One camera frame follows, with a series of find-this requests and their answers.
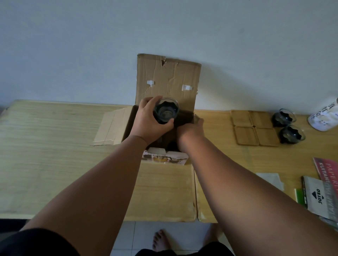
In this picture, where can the person's right fingers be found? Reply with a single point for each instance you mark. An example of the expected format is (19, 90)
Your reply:
(200, 125)

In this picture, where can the person's left thumb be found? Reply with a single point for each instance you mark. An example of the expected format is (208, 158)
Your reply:
(165, 125)

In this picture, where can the person's left hand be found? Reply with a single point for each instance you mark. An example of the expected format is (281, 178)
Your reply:
(144, 121)

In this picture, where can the white printed inner carton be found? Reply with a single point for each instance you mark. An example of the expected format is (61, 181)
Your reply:
(158, 156)

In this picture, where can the red magazine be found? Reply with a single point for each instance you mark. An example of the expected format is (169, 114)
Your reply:
(327, 171)

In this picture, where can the white paper tissue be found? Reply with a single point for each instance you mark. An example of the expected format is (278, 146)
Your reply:
(270, 180)

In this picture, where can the square wooden coaster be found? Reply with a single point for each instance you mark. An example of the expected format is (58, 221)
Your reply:
(261, 119)
(241, 118)
(246, 135)
(267, 137)

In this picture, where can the dark glass cup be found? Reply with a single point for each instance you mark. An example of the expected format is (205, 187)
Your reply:
(166, 112)
(283, 118)
(291, 134)

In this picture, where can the person's left foot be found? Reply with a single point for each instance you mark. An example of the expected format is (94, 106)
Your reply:
(160, 240)

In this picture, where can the green book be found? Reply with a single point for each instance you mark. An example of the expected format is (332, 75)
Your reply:
(300, 196)

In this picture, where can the black shorts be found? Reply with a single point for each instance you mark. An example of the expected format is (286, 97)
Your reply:
(34, 245)

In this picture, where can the person's right forearm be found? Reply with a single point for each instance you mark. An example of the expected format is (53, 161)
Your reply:
(243, 200)

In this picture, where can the white printed bag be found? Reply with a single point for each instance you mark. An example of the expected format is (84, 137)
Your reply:
(324, 117)

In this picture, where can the grey booklet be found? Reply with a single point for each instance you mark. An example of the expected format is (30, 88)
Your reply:
(319, 197)

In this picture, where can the person's left forearm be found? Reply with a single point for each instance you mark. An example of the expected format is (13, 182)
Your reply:
(87, 195)

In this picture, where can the person's right hand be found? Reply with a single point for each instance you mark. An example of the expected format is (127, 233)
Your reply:
(190, 131)

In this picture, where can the brown cardboard box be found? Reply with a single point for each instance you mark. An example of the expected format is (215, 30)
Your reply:
(169, 79)

